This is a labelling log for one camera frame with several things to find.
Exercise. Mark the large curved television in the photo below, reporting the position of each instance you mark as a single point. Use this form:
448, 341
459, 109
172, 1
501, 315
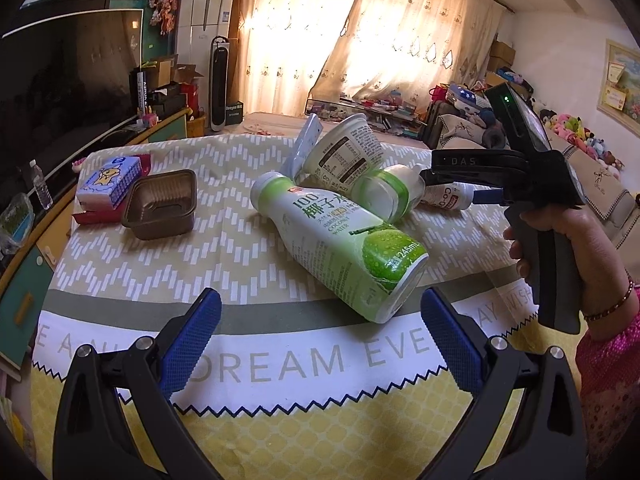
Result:
60, 85

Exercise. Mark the blue star plush pillow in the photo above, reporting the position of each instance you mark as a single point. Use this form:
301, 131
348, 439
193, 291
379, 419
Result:
467, 99

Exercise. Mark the small pink oval object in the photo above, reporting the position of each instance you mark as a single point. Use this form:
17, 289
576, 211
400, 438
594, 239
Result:
79, 165

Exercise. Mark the pink toy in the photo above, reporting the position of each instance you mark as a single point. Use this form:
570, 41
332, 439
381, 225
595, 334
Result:
150, 120

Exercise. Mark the person's right forearm pink sleeve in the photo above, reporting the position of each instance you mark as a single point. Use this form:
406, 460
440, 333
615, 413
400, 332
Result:
615, 375

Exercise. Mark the small white plastic bottle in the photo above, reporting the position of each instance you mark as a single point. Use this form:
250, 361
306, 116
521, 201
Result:
445, 197

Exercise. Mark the brown cardboard box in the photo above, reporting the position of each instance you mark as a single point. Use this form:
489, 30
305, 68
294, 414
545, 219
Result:
495, 80
498, 65
502, 51

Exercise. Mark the framed wall picture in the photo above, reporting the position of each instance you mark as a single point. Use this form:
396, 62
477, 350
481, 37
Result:
620, 80

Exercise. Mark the beige sofa with deer covers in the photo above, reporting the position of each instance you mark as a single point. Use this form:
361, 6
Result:
600, 185

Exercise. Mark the small green-banded plastic bottle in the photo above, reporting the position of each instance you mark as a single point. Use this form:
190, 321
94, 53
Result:
385, 195

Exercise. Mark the blue tissue packet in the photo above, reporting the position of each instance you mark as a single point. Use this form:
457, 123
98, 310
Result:
107, 182

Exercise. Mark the cream embroidered curtain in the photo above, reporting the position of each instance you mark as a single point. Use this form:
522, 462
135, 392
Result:
295, 35
425, 35

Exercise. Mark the teal yellow television cabinet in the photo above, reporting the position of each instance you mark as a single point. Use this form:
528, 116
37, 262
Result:
30, 270

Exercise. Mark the red flat box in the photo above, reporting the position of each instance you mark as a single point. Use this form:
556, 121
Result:
87, 218

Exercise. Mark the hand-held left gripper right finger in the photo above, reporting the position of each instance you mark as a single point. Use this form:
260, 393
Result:
450, 345

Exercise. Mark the open cardboard box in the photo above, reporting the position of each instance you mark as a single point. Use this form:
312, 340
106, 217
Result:
165, 70

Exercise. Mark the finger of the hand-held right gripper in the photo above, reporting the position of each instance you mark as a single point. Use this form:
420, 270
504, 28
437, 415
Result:
475, 170
487, 196

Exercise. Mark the pale blue paper carton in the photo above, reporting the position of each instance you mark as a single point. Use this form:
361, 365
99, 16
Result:
306, 145

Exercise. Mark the tall black box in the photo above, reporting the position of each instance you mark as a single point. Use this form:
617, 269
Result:
139, 92

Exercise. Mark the black silver tower fan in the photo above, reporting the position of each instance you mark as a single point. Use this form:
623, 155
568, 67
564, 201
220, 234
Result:
220, 85

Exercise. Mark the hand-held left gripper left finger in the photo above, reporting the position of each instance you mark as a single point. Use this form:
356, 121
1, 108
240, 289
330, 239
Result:
192, 345

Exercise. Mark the white paper food cup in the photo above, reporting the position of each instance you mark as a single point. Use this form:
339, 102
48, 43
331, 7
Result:
345, 150

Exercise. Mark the yellow green printed tablecloth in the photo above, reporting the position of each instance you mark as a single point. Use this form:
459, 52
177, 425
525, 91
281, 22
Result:
150, 280

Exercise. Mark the wooden bucket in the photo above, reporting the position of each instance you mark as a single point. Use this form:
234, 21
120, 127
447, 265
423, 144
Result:
196, 126

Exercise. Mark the dark green box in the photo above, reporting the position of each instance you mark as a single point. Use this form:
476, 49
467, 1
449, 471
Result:
233, 114

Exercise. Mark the brown plastic tray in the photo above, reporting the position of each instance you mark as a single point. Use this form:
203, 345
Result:
160, 210

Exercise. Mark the clear water bottle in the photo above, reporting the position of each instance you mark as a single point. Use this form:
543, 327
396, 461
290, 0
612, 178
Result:
41, 187

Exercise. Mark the row of plush toys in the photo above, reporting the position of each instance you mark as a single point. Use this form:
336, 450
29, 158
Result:
580, 132

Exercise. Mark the white standing air conditioner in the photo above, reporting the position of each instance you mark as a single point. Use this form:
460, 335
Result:
205, 10

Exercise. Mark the glass coffee table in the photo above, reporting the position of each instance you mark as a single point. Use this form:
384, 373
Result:
360, 110

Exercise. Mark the clear plastic bag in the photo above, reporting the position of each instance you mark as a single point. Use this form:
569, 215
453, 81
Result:
15, 222

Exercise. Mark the green white coconut water bottle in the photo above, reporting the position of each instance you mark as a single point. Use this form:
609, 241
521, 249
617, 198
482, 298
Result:
340, 240

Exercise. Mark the hanging flower decoration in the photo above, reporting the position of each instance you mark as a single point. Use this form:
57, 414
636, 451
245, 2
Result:
164, 2

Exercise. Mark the person's right hand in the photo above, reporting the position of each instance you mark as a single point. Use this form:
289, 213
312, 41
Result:
590, 255

